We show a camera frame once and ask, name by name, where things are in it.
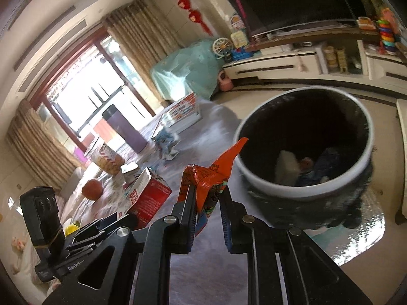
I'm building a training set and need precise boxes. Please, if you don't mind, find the red snack box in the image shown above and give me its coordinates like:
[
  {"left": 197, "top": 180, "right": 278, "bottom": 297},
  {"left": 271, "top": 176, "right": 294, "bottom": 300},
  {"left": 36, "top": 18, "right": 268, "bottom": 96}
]
[{"left": 117, "top": 167, "right": 172, "bottom": 229}]

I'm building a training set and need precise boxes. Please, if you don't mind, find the orange snack wrapper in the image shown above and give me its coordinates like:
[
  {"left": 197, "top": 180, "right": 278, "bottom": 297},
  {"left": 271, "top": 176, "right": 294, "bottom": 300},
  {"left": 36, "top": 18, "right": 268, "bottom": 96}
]
[{"left": 177, "top": 137, "right": 248, "bottom": 236}]

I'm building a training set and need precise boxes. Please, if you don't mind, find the black white-rimmed trash bin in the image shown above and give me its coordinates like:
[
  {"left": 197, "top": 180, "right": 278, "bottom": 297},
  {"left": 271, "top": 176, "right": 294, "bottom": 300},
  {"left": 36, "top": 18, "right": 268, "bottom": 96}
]
[{"left": 235, "top": 86, "right": 374, "bottom": 230}]

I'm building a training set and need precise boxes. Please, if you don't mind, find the yellow plastic cup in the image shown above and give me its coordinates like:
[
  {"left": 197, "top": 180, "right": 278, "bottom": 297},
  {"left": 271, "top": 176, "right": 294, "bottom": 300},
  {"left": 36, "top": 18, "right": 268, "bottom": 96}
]
[{"left": 64, "top": 224, "right": 79, "bottom": 236}]

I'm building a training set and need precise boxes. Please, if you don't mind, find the orange round fruit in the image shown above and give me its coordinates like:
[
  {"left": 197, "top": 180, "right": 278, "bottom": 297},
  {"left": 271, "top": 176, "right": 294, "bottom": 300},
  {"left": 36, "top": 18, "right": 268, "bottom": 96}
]
[{"left": 81, "top": 179, "right": 104, "bottom": 201}]

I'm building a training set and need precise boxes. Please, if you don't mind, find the silver foil mat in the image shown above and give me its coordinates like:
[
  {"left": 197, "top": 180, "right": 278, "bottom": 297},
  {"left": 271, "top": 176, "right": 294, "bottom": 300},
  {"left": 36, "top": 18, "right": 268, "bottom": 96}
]
[{"left": 306, "top": 187, "right": 386, "bottom": 266}]

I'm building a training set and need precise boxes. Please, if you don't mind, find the left beige curtain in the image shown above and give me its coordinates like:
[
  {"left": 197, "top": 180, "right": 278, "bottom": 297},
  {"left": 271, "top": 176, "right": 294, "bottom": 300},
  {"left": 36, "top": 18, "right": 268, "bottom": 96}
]
[{"left": 6, "top": 99, "right": 82, "bottom": 191}]

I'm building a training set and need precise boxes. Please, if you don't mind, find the beige curtain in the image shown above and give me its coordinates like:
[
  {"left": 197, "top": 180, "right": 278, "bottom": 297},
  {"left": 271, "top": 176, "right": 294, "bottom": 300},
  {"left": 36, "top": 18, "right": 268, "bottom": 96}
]
[
  {"left": 101, "top": 0, "right": 183, "bottom": 103},
  {"left": 6, "top": 99, "right": 82, "bottom": 191}
]

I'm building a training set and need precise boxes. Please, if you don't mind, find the grey patterned tablecloth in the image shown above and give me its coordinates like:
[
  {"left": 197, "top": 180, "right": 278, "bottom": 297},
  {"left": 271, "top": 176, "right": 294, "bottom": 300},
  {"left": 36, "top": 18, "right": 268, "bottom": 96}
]
[{"left": 48, "top": 139, "right": 286, "bottom": 304}]

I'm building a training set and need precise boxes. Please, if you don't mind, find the snack jar with red label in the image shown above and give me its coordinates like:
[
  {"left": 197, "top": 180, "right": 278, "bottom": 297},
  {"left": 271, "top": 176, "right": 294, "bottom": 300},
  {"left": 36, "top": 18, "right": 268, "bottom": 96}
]
[{"left": 90, "top": 143, "right": 125, "bottom": 176}]

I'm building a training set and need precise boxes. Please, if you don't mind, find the purple thermos bottle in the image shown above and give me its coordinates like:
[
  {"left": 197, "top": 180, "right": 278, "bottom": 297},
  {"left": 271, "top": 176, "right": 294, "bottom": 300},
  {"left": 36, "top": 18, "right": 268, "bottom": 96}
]
[{"left": 102, "top": 104, "right": 148, "bottom": 154}]

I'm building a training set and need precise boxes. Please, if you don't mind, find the red white flat box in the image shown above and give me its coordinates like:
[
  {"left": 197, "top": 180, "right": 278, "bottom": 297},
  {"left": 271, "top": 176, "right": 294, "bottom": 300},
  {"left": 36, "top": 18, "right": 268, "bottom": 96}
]
[{"left": 153, "top": 93, "right": 201, "bottom": 137}]

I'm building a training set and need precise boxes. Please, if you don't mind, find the pink kettlebell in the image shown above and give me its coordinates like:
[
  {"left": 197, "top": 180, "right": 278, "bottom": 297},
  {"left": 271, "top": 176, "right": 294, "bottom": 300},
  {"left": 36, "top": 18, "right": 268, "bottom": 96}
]
[{"left": 217, "top": 70, "right": 234, "bottom": 92}]

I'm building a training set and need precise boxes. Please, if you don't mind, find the teal covered furniture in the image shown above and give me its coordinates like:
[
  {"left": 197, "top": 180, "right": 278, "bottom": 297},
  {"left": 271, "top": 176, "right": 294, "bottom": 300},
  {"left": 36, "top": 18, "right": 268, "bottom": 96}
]
[{"left": 150, "top": 39, "right": 224, "bottom": 101}]

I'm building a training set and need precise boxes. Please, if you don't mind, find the right beige curtain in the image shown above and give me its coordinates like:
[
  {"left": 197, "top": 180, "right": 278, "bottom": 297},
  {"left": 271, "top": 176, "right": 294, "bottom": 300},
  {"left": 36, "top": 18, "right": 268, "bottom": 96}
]
[{"left": 101, "top": 0, "right": 183, "bottom": 103}]

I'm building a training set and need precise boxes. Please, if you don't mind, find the white TV cabinet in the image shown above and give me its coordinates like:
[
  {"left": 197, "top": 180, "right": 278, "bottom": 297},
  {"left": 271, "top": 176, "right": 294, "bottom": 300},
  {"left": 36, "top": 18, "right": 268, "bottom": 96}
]
[{"left": 223, "top": 40, "right": 406, "bottom": 96}]

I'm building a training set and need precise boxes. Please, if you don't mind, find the ferris wheel toy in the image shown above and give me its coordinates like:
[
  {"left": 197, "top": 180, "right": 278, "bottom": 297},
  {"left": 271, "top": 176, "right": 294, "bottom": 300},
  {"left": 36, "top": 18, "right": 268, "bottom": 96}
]
[{"left": 212, "top": 37, "right": 233, "bottom": 58}]

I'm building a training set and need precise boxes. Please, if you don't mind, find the red hanging wall decoration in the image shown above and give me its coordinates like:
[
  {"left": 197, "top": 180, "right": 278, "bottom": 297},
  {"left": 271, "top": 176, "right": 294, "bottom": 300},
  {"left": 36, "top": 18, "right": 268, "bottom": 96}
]
[{"left": 177, "top": 0, "right": 214, "bottom": 37}]

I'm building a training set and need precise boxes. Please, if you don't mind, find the colourful ring stacker toy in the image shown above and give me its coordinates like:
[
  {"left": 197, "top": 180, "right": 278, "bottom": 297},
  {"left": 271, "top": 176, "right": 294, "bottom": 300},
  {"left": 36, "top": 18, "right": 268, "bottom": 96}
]
[{"left": 378, "top": 19, "right": 397, "bottom": 56}]

